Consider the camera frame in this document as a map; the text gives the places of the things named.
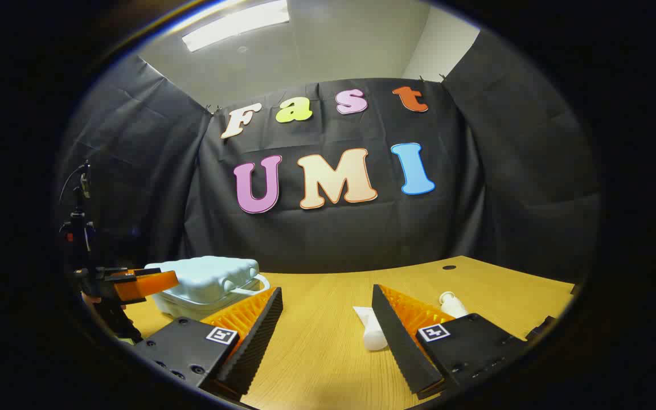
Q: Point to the white squeeze tube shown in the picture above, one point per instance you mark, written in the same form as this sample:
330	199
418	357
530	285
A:
373	333

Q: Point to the white pump bottle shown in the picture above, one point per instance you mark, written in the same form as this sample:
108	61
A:
453	307

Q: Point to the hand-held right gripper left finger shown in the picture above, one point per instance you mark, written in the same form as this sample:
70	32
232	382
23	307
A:
254	341

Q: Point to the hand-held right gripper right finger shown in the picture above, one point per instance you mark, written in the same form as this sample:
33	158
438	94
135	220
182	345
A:
399	341

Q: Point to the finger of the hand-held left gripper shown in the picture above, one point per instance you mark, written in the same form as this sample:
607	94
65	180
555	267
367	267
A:
146	283

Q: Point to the ceiling light panel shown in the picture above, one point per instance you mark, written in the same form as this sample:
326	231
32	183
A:
237	23

